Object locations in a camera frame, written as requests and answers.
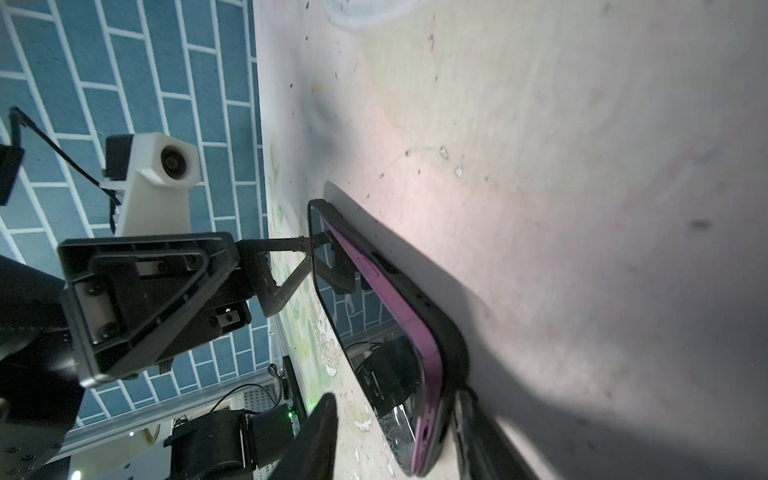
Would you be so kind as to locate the purple edged phone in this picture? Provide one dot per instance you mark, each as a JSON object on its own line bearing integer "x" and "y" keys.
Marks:
{"x": 394, "y": 356}

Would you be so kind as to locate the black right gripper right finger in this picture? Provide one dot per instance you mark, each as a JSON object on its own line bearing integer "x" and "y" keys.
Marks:
{"x": 483, "y": 451}

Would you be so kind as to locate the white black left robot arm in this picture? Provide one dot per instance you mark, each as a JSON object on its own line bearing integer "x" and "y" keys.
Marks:
{"x": 41, "y": 393}

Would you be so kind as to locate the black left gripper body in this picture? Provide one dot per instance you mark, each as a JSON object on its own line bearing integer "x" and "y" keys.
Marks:
{"x": 132, "y": 303}

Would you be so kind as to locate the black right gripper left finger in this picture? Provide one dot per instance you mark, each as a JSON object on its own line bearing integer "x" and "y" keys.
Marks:
{"x": 311, "y": 455}

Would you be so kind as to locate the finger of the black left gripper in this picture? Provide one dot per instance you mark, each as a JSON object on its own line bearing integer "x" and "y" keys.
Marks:
{"x": 292, "y": 244}
{"x": 272, "y": 297}

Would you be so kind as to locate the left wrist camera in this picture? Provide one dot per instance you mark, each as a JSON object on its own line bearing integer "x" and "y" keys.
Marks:
{"x": 151, "y": 175}

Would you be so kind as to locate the black phone case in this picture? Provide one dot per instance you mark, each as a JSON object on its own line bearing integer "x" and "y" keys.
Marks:
{"x": 449, "y": 340}

